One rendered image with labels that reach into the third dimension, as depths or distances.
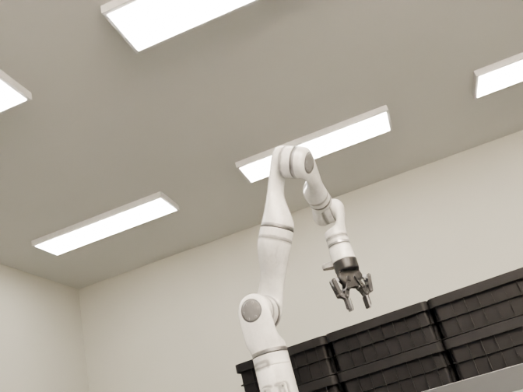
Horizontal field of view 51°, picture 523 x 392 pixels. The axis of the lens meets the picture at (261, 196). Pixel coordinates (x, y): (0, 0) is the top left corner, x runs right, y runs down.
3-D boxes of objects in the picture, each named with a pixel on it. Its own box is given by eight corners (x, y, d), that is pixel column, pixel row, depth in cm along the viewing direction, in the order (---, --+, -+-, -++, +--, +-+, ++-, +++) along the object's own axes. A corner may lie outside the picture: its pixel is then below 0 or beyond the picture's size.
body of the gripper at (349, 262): (337, 256, 167) (346, 285, 163) (360, 253, 170) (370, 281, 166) (327, 265, 173) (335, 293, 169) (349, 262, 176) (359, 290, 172)
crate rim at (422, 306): (429, 308, 146) (426, 299, 147) (326, 343, 155) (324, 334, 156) (449, 323, 180) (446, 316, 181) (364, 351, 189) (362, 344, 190)
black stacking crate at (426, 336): (442, 344, 142) (426, 302, 147) (337, 377, 151) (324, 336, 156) (460, 352, 176) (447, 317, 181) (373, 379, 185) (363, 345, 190)
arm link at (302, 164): (337, 187, 171) (312, 185, 175) (308, 139, 150) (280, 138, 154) (330, 213, 167) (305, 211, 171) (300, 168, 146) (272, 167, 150)
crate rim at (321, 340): (326, 343, 155) (323, 334, 156) (234, 373, 164) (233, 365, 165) (363, 351, 189) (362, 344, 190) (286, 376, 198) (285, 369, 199)
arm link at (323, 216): (314, 214, 185) (300, 194, 174) (338, 204, 182) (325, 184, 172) (319, 232, 181) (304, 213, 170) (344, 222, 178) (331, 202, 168)
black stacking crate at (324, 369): (335, 378, 151) (324, 337, 156) (242, 407, 160) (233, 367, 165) (372, 379, 185) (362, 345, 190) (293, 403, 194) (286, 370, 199)
